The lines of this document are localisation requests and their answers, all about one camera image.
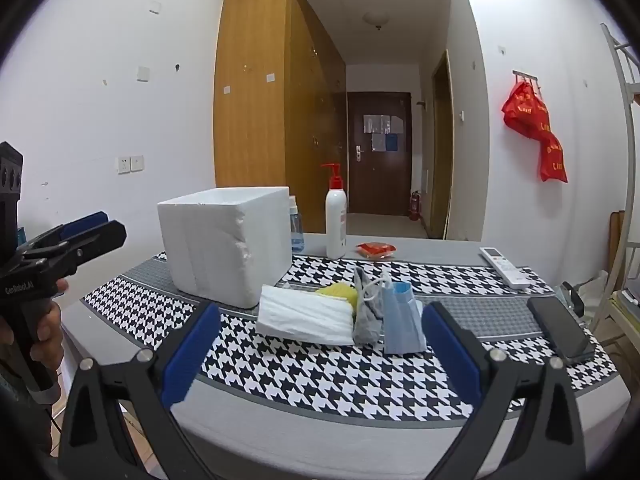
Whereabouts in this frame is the grey sock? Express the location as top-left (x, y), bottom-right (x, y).
top-left (351, 266), bottom-right (387, 346)

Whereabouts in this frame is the metal bunk bed frame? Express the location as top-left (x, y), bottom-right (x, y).
top-left (600, 22), bottom-right (640, 321)

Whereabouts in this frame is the houndstooth tablecloth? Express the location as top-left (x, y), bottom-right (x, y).
top-left (82, 250), bottom-right (618, 421)

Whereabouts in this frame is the white pump bottle red top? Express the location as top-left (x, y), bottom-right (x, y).
top-left (320, 163), bottom-right (348, 260)

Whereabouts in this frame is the black smartphone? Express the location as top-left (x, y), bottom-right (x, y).
top-left (526, 296), bottom-right (597, 361)

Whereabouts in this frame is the yellow sponge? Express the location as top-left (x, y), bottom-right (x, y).
top-left (315, 282), bottom-right (360, 317)

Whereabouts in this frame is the white face mask pack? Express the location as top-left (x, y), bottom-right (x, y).
top-left (256, 284), bottom-right (357, 347)

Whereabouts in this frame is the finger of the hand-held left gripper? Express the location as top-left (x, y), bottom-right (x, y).
top-left (15, 220), bottom-right (127, 279)
top-left (55, 211), bottom-right (109, 241)

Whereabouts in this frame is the white foam box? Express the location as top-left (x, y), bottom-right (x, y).
top-left (157, 186), bottom-right (293, 309)

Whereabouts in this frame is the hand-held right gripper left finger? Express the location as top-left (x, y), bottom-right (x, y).
top-left (57, 302), bottom-right (223, 480)

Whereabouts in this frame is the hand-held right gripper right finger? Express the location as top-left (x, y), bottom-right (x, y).
top-left (421, 301), bottom-right (586, 480)

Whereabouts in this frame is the white remote control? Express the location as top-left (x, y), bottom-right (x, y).
top-left (479, 246), bottom-right (532, 290)

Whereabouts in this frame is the blue face mask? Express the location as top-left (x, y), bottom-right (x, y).
top-left (382, 280), bottom-right (427, 356)

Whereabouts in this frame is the small blue spray bottle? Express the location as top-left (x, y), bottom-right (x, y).
top-left (289, 196), bottom-right (305, 255)

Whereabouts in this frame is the wooden wardrobe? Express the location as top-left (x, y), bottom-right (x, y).
top-left (213, 0), bottom-right (347, 235)

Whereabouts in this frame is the red snack packet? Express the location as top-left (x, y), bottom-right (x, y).
top-left (356, 241), bottom-right (397, 259)

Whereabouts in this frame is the white door notice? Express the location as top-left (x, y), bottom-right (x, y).
top-left (363, 114), bottom-right (404, 135)

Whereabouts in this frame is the person's left forearm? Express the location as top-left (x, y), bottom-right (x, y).
top-left (0, 330), bottom-right (61, 461)

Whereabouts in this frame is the red plastic bag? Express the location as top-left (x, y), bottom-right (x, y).
top-left (502, 80), bottom-right (551, 141)
top-left (538, 132), bottom-right (569, 183)

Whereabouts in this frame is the person's left hand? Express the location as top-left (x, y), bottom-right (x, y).
top-left (34, 279), bottom-right (69, 378)

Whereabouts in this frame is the dark brown entrance door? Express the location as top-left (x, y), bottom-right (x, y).
top-left (347, 91), bottom-right (413, 217)

